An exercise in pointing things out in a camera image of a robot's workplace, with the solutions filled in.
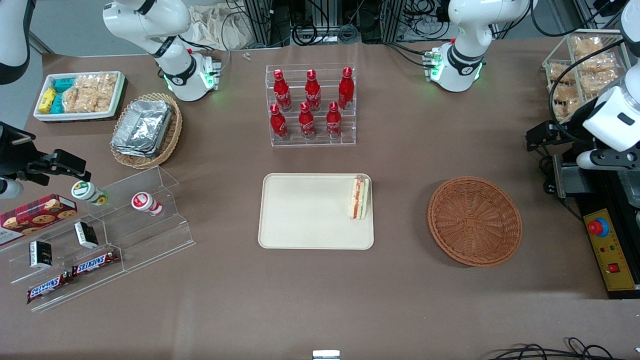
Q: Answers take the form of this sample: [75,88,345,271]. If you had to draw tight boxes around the brown wicker basket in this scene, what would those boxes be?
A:
[427,176,523,268]

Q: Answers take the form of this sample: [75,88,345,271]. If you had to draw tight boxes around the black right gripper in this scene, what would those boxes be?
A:
[0,121,92,183]

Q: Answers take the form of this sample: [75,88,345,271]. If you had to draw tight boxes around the red cola bottle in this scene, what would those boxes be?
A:
[338,66,355,110]
[298,102,317,140]
[273,69,293,112]
[270,104,289,141]
[326,101,343,139]
[304,69,323,112]

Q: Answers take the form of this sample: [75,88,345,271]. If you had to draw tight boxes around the beige plastic tray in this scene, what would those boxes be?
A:
[258,173,375,250]

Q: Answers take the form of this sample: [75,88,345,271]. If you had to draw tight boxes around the clear rice cracker bag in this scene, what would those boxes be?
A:
[62,75,92,114]
[89,73,119,113]

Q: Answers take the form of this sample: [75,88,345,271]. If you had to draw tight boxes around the brown Snickers bar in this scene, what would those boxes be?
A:
[71,249,121,278]
[26,272,74,305]

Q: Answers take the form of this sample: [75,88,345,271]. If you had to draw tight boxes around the wire display rack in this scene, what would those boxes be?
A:
[541,30,632,123]

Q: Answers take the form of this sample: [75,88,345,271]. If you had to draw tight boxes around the bagged fried snack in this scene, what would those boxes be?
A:
[547,62,577,84]
[572,36,605,57]
[580,71,623,97]
[552,83,583,121]
[575,52,620,77]

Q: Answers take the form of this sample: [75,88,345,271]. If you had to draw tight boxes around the white plastic snack bin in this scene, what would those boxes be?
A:
[33,71,126,123]

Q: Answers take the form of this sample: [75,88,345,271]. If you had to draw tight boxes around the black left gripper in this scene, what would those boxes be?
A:
[526,97,603,152]

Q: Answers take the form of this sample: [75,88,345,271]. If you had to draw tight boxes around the clear acrylic stepped shelf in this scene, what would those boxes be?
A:
[87,166,197,281]
[0,187,127,313]

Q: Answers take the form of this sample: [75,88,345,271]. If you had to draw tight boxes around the grey metal plate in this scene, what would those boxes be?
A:
[552,154,597,199]

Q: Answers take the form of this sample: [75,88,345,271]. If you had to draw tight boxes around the green lid yogurt cup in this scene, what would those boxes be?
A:
[70,180,109,207]

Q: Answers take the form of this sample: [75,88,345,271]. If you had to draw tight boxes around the clear acrylic bottle rack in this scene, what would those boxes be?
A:
[265,63,357,148]

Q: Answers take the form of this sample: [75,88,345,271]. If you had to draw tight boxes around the black floor cables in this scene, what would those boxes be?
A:
[487,337,618,360]

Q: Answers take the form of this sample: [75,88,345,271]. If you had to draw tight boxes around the yellow control panel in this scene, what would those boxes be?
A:
[583,208,639,292]

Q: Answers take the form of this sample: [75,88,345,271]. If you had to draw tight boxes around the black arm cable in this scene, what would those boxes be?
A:
[548,37,632,132]

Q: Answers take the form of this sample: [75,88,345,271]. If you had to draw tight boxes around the red tartan cookie box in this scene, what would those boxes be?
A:
[0,194,79,246]

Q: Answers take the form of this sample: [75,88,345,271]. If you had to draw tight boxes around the silver foil packet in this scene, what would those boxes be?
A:
[112,99,174,159]

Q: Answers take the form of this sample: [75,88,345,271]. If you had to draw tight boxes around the small black white box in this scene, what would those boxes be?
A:
[28,240,54,270]
[73,221,100,250]

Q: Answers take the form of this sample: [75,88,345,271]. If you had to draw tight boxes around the beige crumpled cloth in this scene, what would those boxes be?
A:
[191,4,262,51]

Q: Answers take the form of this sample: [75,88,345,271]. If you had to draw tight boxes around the wrapped layered sandwich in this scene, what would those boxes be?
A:
[348,176,370,221]

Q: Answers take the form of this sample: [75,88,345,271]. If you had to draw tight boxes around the aluminium frame post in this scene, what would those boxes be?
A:
[380,0,407,43]
[244,0,292,49]

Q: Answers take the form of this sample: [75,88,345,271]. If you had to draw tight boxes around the red lid yogurt cup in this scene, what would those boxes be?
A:
[131,192,164,217]

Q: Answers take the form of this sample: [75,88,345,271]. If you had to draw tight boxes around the yellow snack pack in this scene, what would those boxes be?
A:
[38,87,57,114]

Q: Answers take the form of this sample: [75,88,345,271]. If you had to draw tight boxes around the light wicker basket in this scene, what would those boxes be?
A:
[110,92,183,170]

